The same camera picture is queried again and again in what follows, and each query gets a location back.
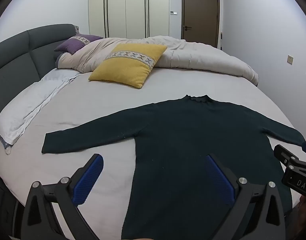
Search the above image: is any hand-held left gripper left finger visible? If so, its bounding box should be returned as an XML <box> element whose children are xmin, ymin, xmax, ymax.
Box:
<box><xmin>20</xmin><ymin>154</ymin><xmax>105</xmax><ymax>240</ymax></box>

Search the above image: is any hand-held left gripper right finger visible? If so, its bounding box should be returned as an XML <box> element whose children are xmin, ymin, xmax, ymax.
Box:
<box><xmin>205</xmin><ymin>154</ymin><xmax>286</xmax><ymax>240</ymax></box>

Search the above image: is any dark green sweater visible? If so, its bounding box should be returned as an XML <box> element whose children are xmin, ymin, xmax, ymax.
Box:
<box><xmin>41</xmin><ymin>94</ymin><xmax>306</xmax><ymax>240</ymax></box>

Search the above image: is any bed with grey headboard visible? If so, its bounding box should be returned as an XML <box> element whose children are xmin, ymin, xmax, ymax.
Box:
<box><xmin>0</xmin><ymin>24</ymin><xmax>306</xmax><ymax>240</ymax></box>

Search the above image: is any white pillow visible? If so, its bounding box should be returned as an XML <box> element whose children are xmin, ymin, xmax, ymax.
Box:
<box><xmin>0</xmin><ymin>69</ymin><xmax>81</xmax><ymax>153</ymax></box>

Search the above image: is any yellow patterned pillow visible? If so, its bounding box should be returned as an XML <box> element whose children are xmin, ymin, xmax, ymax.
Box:
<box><xmin>88</xmin><ymin>43</ymin><xmax>168</xmax><ymax>89</ymax></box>

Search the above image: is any beige duvet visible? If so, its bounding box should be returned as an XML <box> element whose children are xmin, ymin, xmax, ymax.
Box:
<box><xmin>55</xmin><ymin>36</ymin><xmax>259</xmax><ymax>87</ymax></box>

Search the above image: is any purple patterned pillow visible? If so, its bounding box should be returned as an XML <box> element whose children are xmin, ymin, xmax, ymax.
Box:
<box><xmin>54</xmin><ymin>34</ymin><xmax>104</xmax><ymax>55</ymax></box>

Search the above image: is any brown door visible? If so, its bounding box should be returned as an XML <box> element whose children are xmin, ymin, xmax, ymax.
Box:
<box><xmin>181</xmin><ymin>0</ymin><xmax>220</xmax><ymax>48</ymax></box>

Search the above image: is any cream wardrobe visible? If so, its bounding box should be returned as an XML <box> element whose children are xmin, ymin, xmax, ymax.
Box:
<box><xmin>88</xmin><ymin>0</ymin><xmax>171</xmax><ymax>39</ymax></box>

